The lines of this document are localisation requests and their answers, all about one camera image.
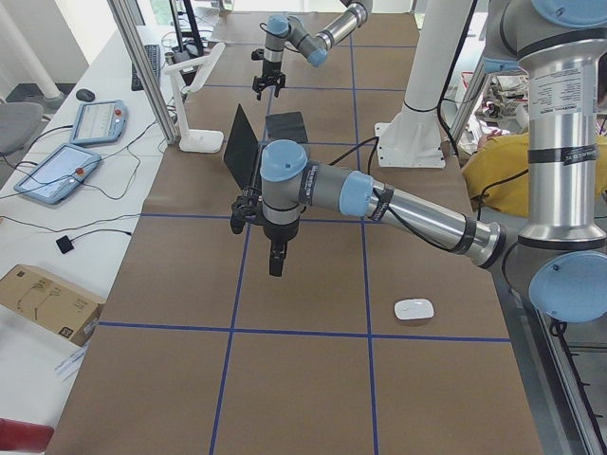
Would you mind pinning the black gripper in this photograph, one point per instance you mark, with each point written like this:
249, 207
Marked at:
280, 230
269, 69

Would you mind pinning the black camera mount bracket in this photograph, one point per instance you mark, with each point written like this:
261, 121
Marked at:
246, 209

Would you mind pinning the white computer mouse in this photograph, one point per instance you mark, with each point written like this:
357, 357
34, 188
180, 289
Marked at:
413, 309

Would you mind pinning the black desk mouse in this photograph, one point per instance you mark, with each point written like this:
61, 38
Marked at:
85, 95

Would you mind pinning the aluminium frame post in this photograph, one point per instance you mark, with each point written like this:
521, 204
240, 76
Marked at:
125, 22

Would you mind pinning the blue teach pendant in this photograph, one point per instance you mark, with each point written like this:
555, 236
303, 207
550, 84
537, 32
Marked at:
59, 174
99, 123

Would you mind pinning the small black square device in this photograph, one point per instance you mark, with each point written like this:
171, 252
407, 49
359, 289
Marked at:
65, 244

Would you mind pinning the blue teach pendant near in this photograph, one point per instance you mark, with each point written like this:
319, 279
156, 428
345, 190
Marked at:
59, 174

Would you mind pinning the cardboard box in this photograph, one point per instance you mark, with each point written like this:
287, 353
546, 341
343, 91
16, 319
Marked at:
62, 307

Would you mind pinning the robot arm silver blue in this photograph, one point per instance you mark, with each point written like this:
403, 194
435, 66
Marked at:
282, 29
557, 260

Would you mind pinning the person in yellow shirt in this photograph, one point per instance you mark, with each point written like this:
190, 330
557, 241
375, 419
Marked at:
499, 157

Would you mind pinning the blue teach pendant far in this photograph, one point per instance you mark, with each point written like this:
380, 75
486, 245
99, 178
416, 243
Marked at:
99, 123

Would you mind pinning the silver laptop black keyboard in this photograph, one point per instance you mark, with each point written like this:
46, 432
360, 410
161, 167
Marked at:
242, 154

